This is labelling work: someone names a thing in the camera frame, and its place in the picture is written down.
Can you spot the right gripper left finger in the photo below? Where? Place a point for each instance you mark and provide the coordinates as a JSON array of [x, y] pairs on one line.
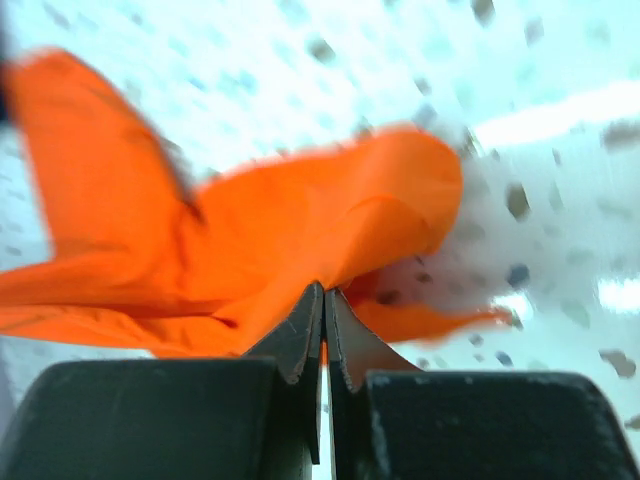
[[252, 417]]

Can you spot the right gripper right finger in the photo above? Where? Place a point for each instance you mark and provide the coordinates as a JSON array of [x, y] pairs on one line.
[[391, 420]]

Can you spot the orange t shirt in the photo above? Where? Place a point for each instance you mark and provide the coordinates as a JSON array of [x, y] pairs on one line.
[[139, 262]]

